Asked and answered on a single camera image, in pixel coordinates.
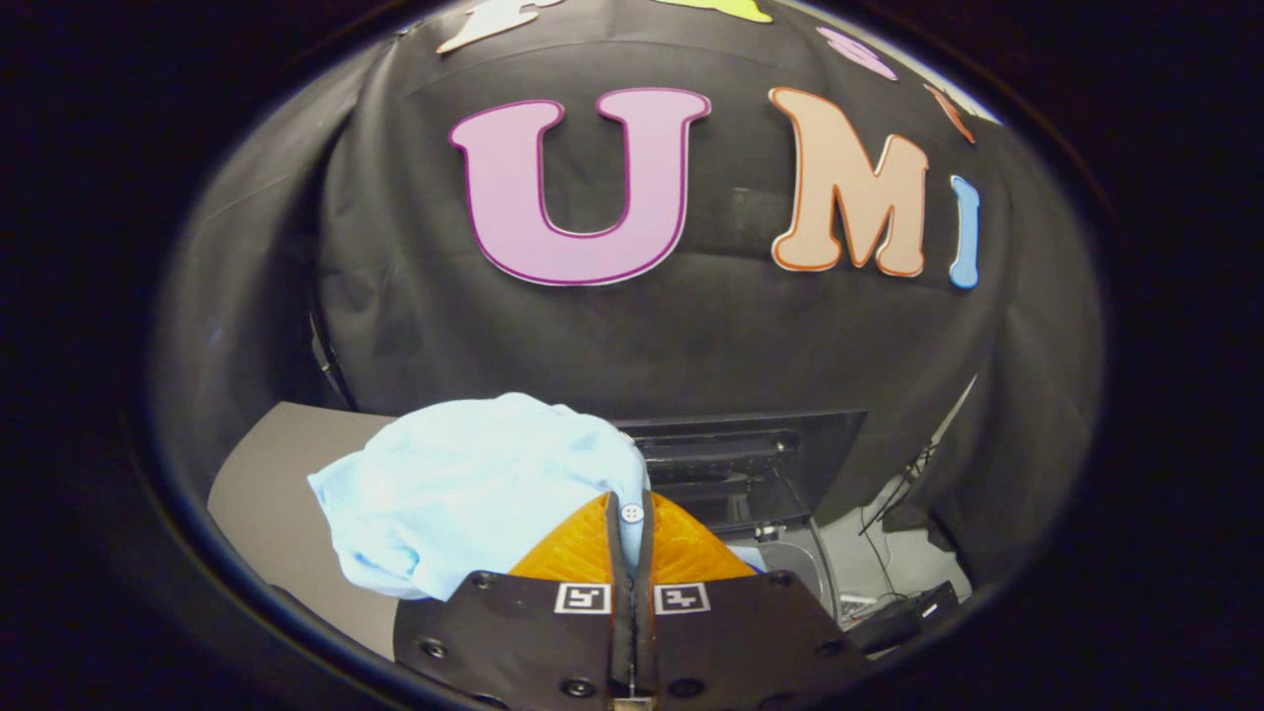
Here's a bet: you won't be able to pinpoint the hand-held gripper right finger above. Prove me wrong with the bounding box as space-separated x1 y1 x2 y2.
632 491 870 707

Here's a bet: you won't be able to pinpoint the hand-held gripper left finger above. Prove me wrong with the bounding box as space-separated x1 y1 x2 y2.
393 491 633 707

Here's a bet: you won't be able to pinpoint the light blue shirt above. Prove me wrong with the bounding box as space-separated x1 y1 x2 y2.
308 393 766 601

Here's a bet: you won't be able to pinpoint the black power strip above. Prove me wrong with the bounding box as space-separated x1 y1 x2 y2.
847 581 959 655

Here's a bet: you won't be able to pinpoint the black backdrop cloth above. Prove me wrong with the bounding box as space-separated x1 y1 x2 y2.
153 0 1102 593

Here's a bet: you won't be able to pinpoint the black light stand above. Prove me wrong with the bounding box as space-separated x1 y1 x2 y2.
859 375 979 539

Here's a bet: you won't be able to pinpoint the dark beige cabinet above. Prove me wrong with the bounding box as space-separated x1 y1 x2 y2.
207 400 416 663

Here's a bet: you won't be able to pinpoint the black floor cables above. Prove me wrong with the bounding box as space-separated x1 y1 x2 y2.
839 504 934 633

